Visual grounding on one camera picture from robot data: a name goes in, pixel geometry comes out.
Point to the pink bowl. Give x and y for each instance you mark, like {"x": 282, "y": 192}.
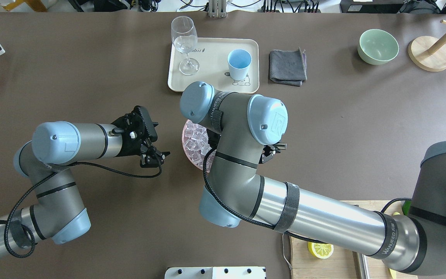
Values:
{"x": 186, "y": 151}

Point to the mint green bowl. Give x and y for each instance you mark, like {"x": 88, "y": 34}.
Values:
{"x": 377, "y": 47}

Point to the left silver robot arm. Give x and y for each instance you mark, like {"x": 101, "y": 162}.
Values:
{"x": 52, "y": 208}

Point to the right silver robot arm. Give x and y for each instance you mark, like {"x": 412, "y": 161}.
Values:
{"x": 414, "y": 243}

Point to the clear ice cubes pile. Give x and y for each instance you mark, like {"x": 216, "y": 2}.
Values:
{"x": 198, "y": 145}

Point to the clear wine glass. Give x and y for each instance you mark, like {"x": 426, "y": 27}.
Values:
{"x": 184, "y": 39}

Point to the wooden cup tree stand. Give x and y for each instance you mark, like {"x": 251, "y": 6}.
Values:
{"x": 429, "y": 53}

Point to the light blue cup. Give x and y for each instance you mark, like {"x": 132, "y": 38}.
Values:
{"x": 239, "y": 61}

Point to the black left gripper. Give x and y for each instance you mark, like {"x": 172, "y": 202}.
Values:
{"x": 131, "y": 144}

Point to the halved lemon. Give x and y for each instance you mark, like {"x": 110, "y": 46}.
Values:
{"x": 320, "y": 250}

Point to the beige serving tray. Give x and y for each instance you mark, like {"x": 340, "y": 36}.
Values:
{"x": 212, "y": 55}

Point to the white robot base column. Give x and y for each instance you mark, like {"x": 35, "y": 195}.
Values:
{"x": 222, "y": 272}

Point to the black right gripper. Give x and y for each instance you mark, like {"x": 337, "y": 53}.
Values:
{"x": 270, "y": 152}

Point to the grey folded cloth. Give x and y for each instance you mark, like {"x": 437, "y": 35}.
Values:
{"x": 288, "y": 67}

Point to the wooden cutting board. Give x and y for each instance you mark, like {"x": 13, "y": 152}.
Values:
{"x": 341, "y": 265}

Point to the green lime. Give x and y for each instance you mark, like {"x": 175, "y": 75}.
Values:
{"x": 405, "y": 206}

